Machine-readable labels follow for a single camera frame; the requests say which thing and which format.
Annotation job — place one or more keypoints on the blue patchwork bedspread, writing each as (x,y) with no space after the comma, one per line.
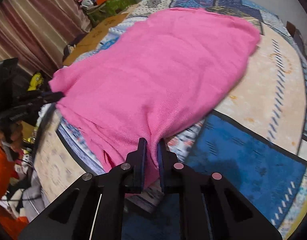
(258,133)

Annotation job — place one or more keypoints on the operator left hand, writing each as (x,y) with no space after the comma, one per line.
(16,136)

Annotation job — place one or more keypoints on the wooden carved headboard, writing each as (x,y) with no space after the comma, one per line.
(87,42)

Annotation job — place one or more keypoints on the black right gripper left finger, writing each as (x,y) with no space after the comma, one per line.
(92,207)

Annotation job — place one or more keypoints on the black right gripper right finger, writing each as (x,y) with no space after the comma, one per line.
(210,206)

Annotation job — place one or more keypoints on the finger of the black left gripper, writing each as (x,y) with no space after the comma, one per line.
(42,98)

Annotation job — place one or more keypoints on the pink knit shirt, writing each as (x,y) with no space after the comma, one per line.
(162,76)

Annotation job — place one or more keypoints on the striped pink curtain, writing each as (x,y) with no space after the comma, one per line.
(37,31)

